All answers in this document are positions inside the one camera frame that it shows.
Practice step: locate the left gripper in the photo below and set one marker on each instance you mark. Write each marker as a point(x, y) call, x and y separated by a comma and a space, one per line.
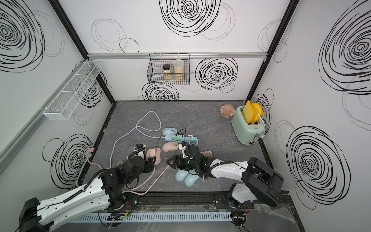
point(149, 164)

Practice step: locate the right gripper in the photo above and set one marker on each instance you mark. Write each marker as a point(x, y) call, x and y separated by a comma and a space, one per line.
point(176, 157)

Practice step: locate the light blue mouse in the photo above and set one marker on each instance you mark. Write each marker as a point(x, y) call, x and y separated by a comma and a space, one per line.
point(191, 179)
point(181, 175)

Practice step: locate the pink power strip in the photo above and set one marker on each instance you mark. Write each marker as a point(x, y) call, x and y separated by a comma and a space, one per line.
point(207, 154)

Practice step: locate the peach mouse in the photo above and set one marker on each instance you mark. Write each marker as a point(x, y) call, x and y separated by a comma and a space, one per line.
point(150, 153)

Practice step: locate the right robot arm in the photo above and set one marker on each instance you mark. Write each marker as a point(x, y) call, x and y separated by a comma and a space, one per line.
point(255, 180)

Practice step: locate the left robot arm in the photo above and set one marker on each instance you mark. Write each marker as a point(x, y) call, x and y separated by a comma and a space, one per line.
point(102, 192)

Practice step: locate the pink mouse sideways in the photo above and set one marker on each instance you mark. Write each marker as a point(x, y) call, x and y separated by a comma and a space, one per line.
point(170, 146)

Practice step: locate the pink mouse upright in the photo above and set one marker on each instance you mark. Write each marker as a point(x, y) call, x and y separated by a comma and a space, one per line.
point(157, 155)

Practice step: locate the blue mouse behind strip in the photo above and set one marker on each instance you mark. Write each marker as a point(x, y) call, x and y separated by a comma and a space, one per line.
point(169, 131)

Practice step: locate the blue power strip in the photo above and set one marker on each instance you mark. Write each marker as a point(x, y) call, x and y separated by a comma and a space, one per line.
point(181, 138)

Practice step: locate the pink glass bowl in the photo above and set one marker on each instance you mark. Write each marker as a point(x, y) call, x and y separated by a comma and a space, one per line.
point(227, 110)

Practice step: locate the mint green toaster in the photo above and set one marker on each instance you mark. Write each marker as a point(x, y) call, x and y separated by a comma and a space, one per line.
point(247, 134)

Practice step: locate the yellow toast slice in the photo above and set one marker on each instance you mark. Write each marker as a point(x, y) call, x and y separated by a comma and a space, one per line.
point(252, 112)

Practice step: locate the white lid tall jar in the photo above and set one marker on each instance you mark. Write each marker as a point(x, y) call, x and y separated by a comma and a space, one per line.
point(179, 70)

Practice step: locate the brown lid spice jar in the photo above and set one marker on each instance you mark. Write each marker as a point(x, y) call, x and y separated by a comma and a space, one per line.
point(167, 72)

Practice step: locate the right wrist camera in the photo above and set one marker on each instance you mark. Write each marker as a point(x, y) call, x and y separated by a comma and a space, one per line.
point(182, 148)

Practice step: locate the grey cable duct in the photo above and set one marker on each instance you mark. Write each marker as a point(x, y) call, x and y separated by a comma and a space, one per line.
point(155, 217)

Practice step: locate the black wire basket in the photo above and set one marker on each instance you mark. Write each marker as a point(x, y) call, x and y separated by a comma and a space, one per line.
point(155, 73)

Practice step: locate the white wire shelf basket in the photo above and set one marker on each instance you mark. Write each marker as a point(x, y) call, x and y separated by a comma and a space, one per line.
point(80, 89)

